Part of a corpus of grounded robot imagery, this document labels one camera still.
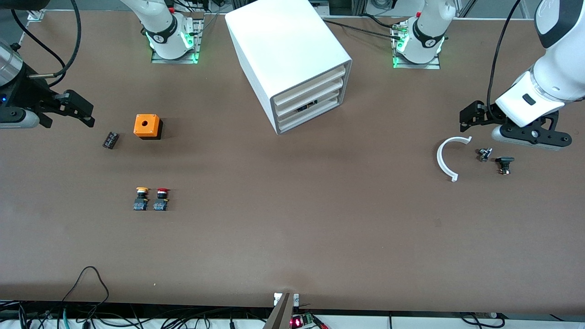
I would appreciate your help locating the aluminium frame rail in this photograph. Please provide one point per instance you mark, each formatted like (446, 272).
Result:
(411, 322)

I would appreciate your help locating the black cylindrical capacitor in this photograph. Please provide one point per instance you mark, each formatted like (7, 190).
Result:
(111, 140)

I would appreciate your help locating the orange button enclosure box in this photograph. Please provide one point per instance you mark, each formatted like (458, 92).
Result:
(146, 124)

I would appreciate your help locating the small black switch component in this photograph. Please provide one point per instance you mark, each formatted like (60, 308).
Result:
(504, 161)

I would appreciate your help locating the white shallow drawer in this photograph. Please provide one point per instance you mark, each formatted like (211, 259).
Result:
(311, 97)
(311, 84)

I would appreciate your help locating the red push button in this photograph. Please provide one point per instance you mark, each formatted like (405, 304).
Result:
(161, 201)

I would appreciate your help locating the white drawer cabinet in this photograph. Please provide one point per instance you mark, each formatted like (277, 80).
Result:
(283, 41)

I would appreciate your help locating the white curved plastic part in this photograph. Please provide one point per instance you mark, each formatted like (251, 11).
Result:
(438, 160)

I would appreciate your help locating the aluminium frame post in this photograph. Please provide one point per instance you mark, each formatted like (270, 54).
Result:
(35, 16)

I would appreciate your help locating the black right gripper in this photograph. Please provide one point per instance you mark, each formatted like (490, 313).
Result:
(28, 93)

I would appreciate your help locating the small silver black component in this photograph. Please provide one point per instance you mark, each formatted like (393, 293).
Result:
(484, 154)

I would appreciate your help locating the aluminium profile bar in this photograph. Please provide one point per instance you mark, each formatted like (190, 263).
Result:
(281, 315)

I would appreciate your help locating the white corner bracket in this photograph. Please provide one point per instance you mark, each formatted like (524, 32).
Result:
(296, 299)
(277, 299)

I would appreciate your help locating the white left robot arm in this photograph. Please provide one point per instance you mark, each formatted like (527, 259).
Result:
(553, 77)

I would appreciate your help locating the yellow push button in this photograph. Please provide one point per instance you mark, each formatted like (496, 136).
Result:
(140, 201)

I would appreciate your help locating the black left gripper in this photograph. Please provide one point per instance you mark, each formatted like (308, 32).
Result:
(485, 116)

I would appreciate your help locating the green circuit board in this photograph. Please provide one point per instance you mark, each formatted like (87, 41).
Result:
(297, 322)

